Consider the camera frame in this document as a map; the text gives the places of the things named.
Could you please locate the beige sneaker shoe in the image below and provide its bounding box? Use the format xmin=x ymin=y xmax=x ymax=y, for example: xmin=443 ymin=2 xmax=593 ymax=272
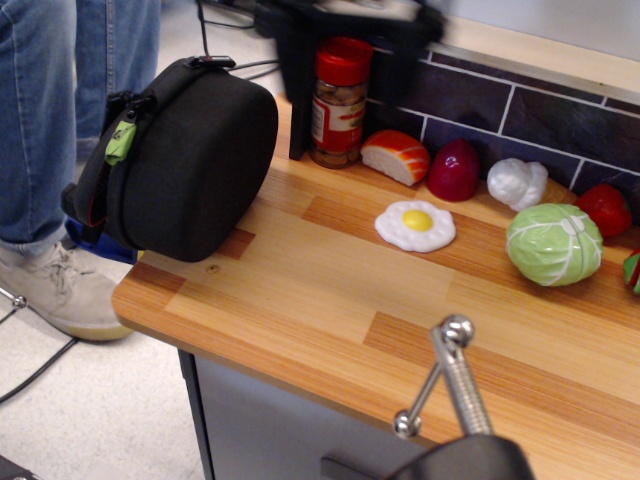
xmin=1 ymin=243 xmax=131 ymax=342

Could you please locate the toy green cabbage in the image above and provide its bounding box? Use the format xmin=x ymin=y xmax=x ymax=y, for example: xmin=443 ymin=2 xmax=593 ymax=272
xmin=506 ymin=203 xmax=603 ymax=287

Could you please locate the black clamp body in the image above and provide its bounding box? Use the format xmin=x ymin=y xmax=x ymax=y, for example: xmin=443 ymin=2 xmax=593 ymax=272
xmin=388 ymin=435 xmax=535 ymax=479

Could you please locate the green zipper pull tab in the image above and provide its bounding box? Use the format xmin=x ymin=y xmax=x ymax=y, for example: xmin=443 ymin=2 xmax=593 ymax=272
xmin=104 ymin=120 xmax=137 ymax=167

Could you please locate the toy red green vegetable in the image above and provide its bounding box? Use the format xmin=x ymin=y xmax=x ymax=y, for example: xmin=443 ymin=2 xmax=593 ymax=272
xmin=623 ymin=250 xmax=640 ymax=295

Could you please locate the toy fried egg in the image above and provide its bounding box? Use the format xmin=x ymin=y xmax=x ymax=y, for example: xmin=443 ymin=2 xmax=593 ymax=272
xmin=374 ymin=201 xmax=456 ymax=253

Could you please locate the grey cabinet under table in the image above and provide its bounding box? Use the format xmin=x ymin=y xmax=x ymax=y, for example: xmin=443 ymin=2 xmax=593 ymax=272
xmin=178 ymin=351 xmax=429 ymax=479

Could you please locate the metal clamp screw handle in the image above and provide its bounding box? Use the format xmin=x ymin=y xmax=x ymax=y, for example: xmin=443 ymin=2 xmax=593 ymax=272
xmin=392 ymin=314 xmax=494 ymax=440

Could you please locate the red lid spice jar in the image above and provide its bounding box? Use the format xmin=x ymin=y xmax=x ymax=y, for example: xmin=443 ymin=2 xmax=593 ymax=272
xmin=310 ymin=36 xmax=373 ymax=169

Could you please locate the black floor cable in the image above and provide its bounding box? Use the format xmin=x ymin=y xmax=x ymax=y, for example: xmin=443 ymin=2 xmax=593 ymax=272
xmin=0 ymin=309 xmax=80 ymax=405

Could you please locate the blue object under bag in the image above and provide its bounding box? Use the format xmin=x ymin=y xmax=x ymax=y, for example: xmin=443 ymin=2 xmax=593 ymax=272
xmin=65 ymin=218 xmax=139 ymax=265

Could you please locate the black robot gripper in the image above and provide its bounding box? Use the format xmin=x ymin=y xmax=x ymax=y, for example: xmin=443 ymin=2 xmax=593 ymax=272
xmin=254 ymin=1 xmax=446 ymax=100

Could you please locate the toy white mushroom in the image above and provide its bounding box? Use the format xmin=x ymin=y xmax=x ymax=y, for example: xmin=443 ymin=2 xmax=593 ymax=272
xmin=487 ymin=158 xmax=548 ymax=212

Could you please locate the black zipper case bag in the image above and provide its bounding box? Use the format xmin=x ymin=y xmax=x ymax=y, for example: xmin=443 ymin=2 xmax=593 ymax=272
xmin=61 ymin=56 xmax=278 ymax=262

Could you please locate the toy orange bread slice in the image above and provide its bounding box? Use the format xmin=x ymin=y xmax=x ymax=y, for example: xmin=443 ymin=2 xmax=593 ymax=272
xmin=361 ymin=130 xmax=431 ymax=187

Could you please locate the small metal ball rod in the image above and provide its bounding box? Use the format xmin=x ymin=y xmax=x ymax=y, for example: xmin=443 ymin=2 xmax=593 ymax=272
xmin=0 ymin=288 xmax=28 ymax=310

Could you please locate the person blue jeans leg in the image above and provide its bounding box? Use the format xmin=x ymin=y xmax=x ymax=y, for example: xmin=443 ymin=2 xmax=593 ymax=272
xmin=1 ymin=1 xmax=161 ymax=256

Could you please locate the toy red pepper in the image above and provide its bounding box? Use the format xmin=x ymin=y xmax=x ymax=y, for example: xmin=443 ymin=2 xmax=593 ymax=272
xmin=575 ymin=184 xmax=632 ymax=238

